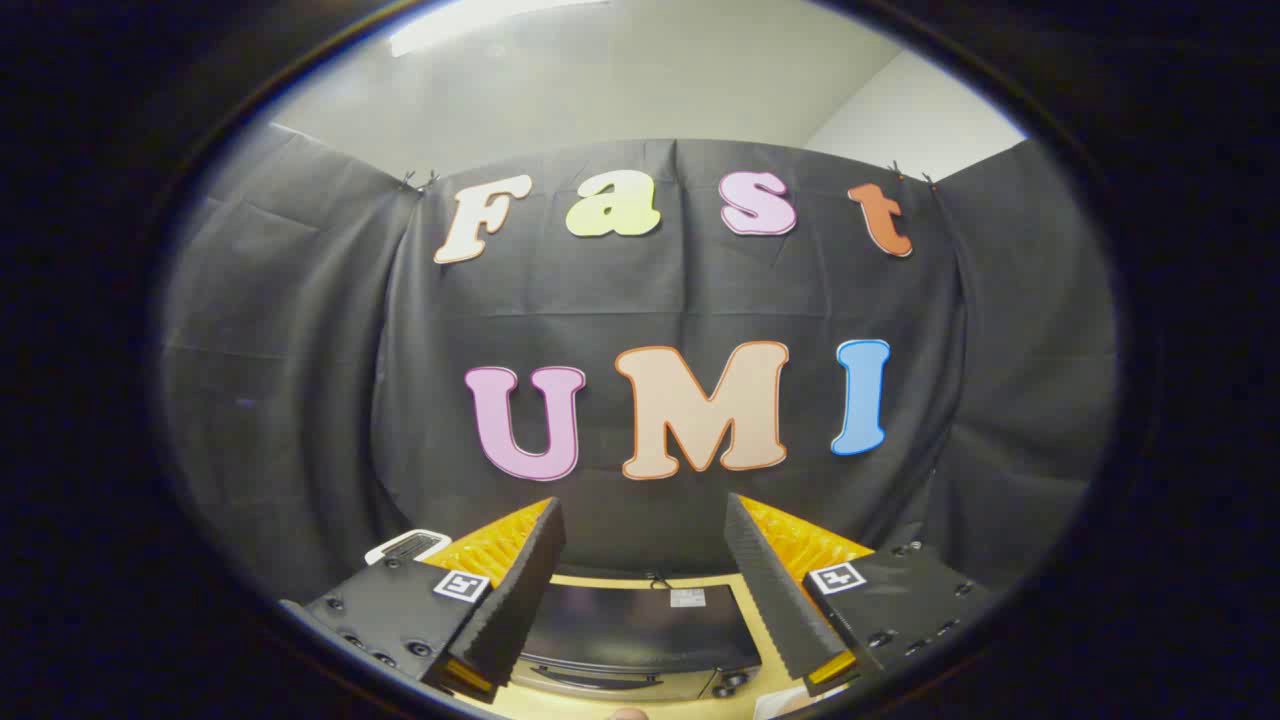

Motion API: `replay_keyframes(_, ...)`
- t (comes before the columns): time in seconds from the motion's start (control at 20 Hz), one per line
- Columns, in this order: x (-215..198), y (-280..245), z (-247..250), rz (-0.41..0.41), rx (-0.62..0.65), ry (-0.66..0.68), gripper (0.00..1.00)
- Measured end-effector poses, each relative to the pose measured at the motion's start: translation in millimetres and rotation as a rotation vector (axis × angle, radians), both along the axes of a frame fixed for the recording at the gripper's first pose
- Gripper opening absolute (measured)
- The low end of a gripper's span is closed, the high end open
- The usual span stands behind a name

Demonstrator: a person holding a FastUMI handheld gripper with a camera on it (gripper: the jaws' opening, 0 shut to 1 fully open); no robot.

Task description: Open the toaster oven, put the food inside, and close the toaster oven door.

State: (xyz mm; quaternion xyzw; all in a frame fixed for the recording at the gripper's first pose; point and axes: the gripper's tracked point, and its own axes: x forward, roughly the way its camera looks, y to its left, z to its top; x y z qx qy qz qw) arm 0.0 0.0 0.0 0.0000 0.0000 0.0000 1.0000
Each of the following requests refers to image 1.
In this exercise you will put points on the black toaster oven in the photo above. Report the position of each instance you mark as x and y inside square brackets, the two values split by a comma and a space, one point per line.
[640, 625]

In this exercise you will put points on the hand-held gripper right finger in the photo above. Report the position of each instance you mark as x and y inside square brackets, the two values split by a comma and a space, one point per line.
[775, 600]

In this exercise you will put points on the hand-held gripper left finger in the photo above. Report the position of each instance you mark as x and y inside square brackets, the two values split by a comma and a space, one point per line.
[515, 600]

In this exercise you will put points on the white pop-up toaster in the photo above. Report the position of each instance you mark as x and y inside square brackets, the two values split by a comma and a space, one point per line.
[405, 547]

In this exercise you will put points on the white square plate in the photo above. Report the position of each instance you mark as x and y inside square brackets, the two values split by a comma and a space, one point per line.
[775, 703]

